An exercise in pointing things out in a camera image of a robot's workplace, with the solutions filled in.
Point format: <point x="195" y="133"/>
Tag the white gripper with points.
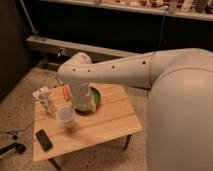
<point x="85" y="103"/>

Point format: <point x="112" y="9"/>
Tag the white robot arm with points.
<point x="180" y="104"/>

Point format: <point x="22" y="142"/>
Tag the green bowl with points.
<point x="97" y="96"/>

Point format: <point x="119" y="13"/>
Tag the wooden side table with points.
<point x="114" y="118"/>

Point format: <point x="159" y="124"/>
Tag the long grey baseboard beam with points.
<point x="64" y="48"/>

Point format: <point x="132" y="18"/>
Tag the black object on floor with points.
<point x="18" y="147"/>

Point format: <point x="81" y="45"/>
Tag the metal lamp pole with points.
<point x="33" y="29"/>

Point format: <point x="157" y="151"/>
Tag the upper shelf with items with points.
<point x="156" y="7"/>

